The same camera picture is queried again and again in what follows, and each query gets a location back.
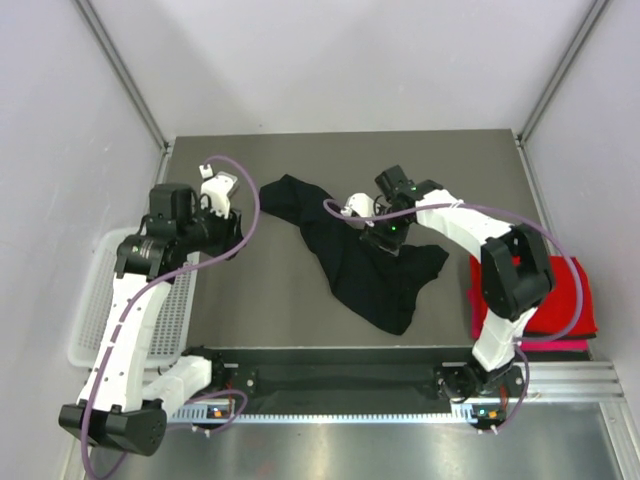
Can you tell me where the folded red t shirt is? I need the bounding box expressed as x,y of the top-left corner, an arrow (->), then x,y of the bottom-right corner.
467,256 -> 598,340

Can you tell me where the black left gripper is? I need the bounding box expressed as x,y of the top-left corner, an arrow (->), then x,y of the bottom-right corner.
178,196 -> 246,261

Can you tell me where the slotted grey cable duct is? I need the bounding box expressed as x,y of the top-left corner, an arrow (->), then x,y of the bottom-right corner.
169,399 -> 506,426

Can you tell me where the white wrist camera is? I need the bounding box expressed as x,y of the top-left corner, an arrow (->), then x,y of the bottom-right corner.
199,165 -> 238,218
340,193 -> 375,224

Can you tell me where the folded pink t shirt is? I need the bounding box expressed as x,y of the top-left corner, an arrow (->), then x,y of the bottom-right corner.
467,289 -> 588,352

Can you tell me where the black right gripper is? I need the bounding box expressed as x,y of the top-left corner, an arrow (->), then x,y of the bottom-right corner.
361,202 -> 413,256

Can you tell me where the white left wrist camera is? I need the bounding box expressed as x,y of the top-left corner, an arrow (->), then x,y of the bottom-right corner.
199,165 -> 238,218

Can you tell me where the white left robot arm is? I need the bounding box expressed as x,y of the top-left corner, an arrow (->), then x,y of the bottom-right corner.
58,173 -> 242,456

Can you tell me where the black t shirt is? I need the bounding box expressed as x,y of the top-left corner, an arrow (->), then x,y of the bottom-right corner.
259,174 -> 449,336

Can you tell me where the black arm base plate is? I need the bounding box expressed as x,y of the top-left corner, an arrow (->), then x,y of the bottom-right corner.
205,346 -> 524,416

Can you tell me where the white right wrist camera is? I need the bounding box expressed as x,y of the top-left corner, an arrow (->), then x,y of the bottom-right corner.
340,193 -> 375,224

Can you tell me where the aluminium frame post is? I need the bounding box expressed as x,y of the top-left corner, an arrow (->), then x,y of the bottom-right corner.
515,0 -> 612,150
71,0 -> 170,152

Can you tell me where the right aluminium frame post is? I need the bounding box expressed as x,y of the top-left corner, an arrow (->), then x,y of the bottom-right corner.
515,0 -> 612,150

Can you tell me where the aluminium front rail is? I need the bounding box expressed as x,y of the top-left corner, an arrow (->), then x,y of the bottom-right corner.
79,362 -> 626,401

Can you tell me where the white plastic basket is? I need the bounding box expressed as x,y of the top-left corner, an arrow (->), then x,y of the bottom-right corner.
67,227 -> 197,369

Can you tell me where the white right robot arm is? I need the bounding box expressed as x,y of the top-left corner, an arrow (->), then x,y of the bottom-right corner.
341,165 -> 555,396

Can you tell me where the left aluminium frame post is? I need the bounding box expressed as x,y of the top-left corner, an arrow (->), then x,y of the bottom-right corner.
71,0 -> 170,152

